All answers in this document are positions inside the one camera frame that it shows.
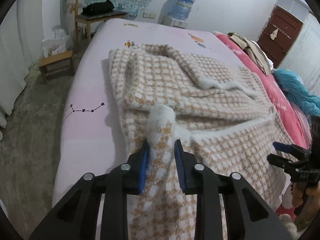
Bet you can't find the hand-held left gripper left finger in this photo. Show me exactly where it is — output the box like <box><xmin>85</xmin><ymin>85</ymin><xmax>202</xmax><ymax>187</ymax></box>
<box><xmin>29</xmin><ymin>140</ymin><xmax>150</xmax><ymax>240</ymax></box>

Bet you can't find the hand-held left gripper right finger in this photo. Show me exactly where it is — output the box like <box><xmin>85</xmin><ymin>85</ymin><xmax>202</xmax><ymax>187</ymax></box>
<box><xmin>174</xmin><ymin>139</ymin><xmax>293</xmax><ymax>240</ymax></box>

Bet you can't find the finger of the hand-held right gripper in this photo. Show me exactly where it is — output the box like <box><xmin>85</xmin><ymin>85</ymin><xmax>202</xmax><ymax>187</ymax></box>
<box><xmin>272</xmin><ymin>141</ymin><xmax>312</xmax><ymax>159</ymax></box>
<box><xmin>267</xmin><ymin>154</ymin><xmax>300</xmax><ymax>175</ymax></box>

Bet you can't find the beige houndstooth coat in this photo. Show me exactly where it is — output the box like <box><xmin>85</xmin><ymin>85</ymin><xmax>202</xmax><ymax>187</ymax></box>
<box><xmin>107</xmin><ymin>44</ymin><xmax>298</xmax><ymax>240</ymax></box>

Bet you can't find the pile of beige clothes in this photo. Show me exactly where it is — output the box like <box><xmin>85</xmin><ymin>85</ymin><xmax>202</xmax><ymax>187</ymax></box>
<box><xmin>227</xmin><ymin>32</ymin><xmax>275</xmax><ymax>77</ymax></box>

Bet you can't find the person's right hand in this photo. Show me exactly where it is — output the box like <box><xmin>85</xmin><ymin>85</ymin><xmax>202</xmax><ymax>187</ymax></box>
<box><xmin>291</xmin><ymin>181</ymin><xmax>320</xmax><ymax>208</ymax></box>

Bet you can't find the red and white plush toy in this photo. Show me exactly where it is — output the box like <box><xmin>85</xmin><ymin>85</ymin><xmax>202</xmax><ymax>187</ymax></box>
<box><xmin>276</xmin><ymin>182</ymin><xmax>300</xmax><ymax>215</ymax></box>

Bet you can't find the red floral blanket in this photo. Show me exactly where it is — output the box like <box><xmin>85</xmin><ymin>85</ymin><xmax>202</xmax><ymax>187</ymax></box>
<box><xmin>211</xmin><ymin>31</ymin><xmax>312</xmax><ymax>150</ymax></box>

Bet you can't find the beige plush toy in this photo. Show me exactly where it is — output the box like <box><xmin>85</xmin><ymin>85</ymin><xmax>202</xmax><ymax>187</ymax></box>
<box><xmin>279</xmin><ymin>214</ymin><xmax>300</xmax><ymax>233</ymax></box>

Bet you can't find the teal jacket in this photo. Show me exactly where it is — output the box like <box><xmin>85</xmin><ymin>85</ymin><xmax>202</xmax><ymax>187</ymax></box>
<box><xmin>272</xmin><ymin>69</ymin><xmax>320</xmax><ymax>117</ymax></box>

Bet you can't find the light pink bed sheet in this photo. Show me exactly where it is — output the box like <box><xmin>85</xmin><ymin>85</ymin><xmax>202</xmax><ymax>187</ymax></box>
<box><xmin>51</xmin><ymin>19</ymin><xmax>253</xmax><ymax>240</ymax></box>

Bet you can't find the brown wooden door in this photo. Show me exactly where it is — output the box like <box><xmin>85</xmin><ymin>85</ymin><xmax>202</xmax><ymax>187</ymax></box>
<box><xmin>257</xmin><ymin>5</ymin><xmax>304</xmax><ymax>68</ymax></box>

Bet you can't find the white panelled door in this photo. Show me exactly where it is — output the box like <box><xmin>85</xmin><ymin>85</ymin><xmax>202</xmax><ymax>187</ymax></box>
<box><xmin>277</xmin><ymin>12</ymin><xmax>320</xmax><ymax>93</ymax></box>

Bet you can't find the small wooden stool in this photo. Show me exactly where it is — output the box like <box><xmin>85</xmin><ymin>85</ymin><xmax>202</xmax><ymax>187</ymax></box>
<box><xmin>39</xmin><ymin>50</ymin><xmax>75</xmax><ymax>84</ymax></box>

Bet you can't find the white water dispenser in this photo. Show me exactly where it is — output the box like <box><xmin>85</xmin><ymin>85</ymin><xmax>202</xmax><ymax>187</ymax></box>
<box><xmin>164</xmin><ymin>15</ymin><xmax>189</xmax><ymax>29</ymax></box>

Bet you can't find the white plastic bag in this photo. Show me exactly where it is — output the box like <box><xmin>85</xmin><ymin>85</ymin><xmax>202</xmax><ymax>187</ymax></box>
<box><xmin>41</xmin><ymin>27</ymin><xmax>74</xmax><ymax>57</ymax></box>

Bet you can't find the wooden chair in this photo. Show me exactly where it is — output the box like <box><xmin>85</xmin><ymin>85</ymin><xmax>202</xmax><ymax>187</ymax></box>
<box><xmin>73</xmin><ymin>0</ymin><xmax>128</xmax><ymax>42</ymax></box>

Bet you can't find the blue water bottle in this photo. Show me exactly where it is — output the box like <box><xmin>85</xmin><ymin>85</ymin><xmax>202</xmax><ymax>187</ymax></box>
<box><xmin>172</xmin><ymin>0</ymin><xmax>196</xmax><ymax>19</ymax></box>

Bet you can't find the white curtain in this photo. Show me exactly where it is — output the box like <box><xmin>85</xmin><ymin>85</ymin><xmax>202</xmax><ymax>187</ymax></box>
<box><xmin>0</xmin><ymin>0</ymin><xmax>33</xmax><ymax>140</ymax></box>

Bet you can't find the black bag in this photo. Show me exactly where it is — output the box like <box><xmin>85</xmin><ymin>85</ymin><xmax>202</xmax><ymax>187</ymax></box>
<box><xmin>82</xmin><ymin>1</ymin><xmax>115</xmax><ymax>16</ymax></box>

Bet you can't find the door hook rail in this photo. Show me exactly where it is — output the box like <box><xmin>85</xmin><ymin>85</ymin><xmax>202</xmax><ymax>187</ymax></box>
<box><xmin>272</xmin><ymin>24</ymin><xmax>293</xmax><ymax>40</ymax></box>

